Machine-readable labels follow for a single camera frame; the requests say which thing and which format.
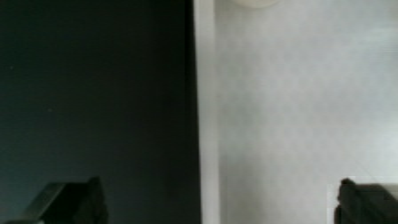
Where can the white desk top tray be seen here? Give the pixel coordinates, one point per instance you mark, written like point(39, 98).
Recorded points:
point(296, 83)

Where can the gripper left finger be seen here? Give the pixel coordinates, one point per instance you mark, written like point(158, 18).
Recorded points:
point(67, 204)

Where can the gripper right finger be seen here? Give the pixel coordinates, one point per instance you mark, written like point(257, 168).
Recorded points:
point(366, 203)

